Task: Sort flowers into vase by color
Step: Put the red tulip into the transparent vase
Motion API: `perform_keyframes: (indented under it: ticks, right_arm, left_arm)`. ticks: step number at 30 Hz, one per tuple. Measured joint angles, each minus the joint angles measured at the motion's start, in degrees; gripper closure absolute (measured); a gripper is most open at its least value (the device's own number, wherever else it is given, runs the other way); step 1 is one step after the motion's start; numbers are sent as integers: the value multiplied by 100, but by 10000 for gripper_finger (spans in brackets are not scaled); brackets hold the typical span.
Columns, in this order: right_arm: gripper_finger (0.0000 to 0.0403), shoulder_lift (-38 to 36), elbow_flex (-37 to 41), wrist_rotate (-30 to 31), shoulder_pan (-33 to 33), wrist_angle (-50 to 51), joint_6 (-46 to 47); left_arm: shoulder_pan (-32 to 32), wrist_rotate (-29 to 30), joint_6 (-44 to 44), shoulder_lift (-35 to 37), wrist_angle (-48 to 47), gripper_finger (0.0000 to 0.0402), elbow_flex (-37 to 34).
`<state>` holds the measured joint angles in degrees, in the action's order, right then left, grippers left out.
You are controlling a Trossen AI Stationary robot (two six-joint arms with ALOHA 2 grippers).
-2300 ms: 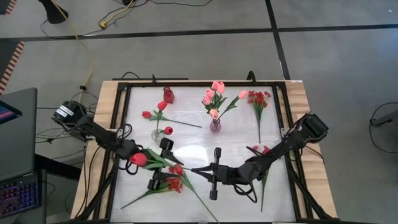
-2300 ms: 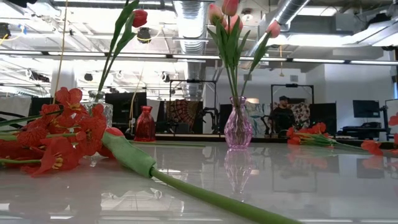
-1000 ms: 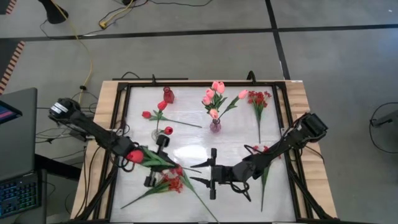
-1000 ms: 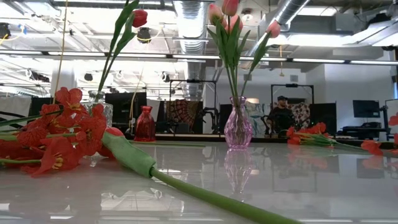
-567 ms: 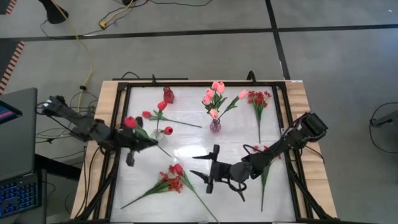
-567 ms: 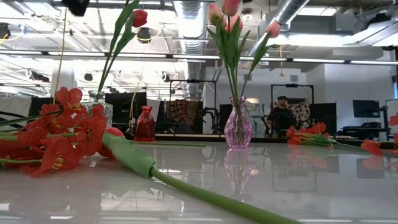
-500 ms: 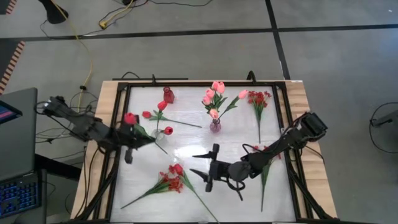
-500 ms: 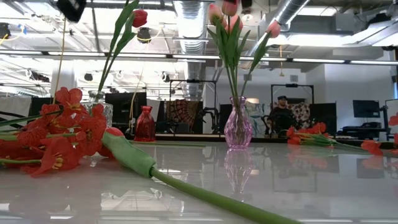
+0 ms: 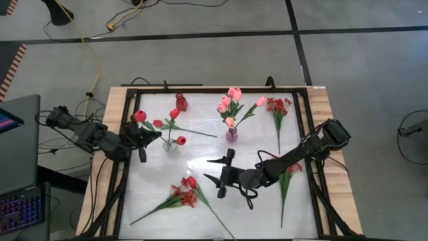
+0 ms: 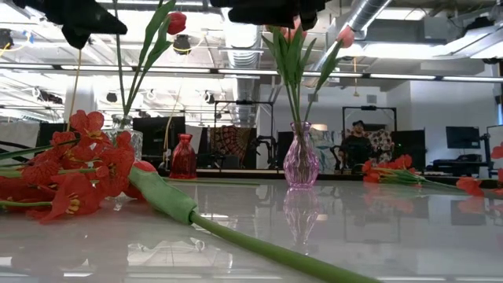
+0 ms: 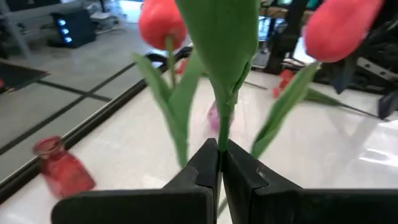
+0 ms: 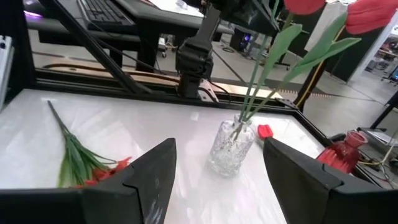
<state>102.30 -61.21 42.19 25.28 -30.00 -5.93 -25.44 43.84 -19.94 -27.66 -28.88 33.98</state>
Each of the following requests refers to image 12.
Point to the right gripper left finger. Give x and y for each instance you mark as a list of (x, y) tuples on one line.
[(93, 208)]

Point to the black orange-striped floor mat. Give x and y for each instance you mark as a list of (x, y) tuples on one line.
[(295, 92)]

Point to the black desk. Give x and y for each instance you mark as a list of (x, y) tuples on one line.
[(155, 28)]

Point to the red artificial tulip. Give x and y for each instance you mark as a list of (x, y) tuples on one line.
[(304, 6), (265, 132), (370, 15)]

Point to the red glass vase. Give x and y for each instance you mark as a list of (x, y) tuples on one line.
[(342, 155)]

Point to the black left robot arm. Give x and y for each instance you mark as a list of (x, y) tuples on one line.
[(194, 62)]

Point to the black computer tower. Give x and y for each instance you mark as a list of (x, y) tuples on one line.
[(244, 39)]

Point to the clear glass vase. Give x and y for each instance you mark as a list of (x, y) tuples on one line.
[(230, 149)]

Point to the backlit black keyboard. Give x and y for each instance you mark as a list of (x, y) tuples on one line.
[(102, 12)]

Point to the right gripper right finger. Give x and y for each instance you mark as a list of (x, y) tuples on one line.
[(326, 202)]

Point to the red small-blossom flower bunch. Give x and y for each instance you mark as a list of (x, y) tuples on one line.
[(77, 161)]

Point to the silver aluminium bracket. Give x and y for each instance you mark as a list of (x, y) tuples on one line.
[(6, 68)]

